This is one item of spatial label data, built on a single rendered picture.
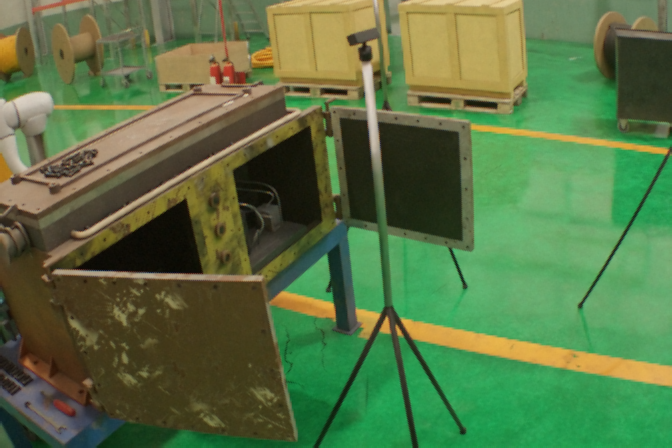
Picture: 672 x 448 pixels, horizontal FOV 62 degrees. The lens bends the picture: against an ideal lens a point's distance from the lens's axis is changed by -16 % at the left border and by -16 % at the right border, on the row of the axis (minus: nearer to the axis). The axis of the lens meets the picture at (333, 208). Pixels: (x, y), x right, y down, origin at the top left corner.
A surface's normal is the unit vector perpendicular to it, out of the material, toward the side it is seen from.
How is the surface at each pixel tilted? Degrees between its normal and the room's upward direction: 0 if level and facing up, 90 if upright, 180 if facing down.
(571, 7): 90
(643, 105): 90
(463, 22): 90
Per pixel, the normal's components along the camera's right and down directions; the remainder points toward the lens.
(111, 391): -0.17, 0.44
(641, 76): -0.37, 0.43
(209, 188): 0.84, 0.14
